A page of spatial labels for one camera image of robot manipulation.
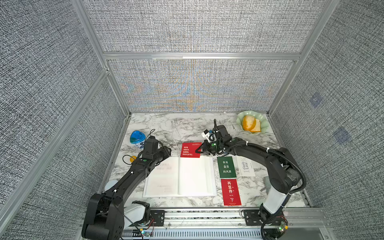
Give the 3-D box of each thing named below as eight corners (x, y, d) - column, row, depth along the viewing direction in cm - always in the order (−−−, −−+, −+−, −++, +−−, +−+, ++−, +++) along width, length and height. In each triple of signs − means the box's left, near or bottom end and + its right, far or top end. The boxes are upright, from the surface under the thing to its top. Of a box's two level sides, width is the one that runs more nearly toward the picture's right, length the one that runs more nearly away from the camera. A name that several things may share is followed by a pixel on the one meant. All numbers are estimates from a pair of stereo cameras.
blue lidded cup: (133, 149, 100) (128, 140, 92) (136, 139, 106) (132, 130, 97) (144, 149, 100) (140, 140, 92) (147, 139, 106) (143, 130, 97)
